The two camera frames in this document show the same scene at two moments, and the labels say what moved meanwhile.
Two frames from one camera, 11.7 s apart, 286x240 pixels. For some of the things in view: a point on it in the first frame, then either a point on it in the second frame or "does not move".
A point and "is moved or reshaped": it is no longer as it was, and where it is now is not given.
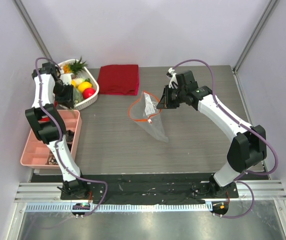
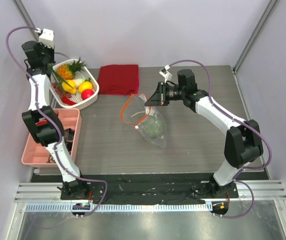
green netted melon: (78, 96) to (154, 126)
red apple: (87, 92) does not move
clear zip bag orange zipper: (143, 110) is moved or reshaped
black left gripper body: (63, 93) to (48, 53)
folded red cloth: (118, 79) does not move
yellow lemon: (84, 85) does not move
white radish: (78, 80) does not move
